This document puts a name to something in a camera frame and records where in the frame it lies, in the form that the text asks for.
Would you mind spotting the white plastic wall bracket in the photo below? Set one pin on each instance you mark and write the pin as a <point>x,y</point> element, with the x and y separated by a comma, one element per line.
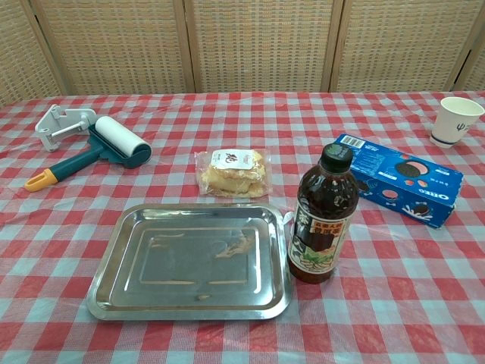
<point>47,125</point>

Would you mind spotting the stainless steel rectangular tray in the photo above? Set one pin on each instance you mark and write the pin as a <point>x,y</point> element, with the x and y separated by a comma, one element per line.
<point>189,258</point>

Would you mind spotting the blue Oreo cookie box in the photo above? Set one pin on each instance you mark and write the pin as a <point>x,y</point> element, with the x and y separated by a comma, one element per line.
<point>417,189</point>

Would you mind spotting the woven bamboo folding screen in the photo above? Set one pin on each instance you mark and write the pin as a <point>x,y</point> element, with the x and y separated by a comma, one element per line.
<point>257,45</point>

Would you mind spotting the teal lint roller orange tip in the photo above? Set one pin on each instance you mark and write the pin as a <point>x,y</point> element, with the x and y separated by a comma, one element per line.
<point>94,153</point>

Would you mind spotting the dark tea bottle black cap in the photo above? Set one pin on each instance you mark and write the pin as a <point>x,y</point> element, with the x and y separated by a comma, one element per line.
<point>318,212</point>

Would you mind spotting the bread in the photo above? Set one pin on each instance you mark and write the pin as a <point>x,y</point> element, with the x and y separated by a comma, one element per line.
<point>227,182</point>

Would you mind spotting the red white checkered tablecloth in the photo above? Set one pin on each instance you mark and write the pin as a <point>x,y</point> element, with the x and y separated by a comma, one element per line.
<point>379,303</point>

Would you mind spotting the white paper cup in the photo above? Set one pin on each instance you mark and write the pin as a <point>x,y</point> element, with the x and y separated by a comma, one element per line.
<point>451,125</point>

